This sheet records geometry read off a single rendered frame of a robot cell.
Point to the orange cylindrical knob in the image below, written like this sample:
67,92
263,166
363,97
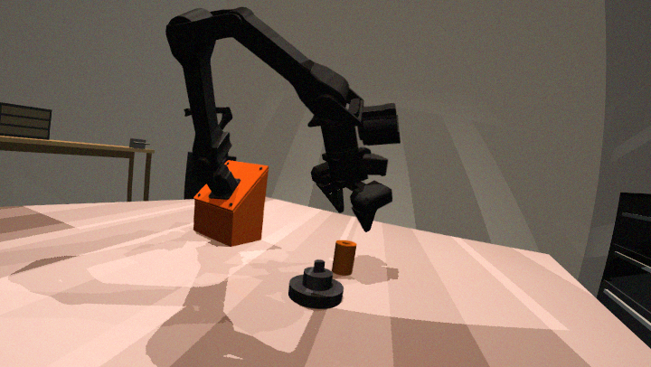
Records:
343,263

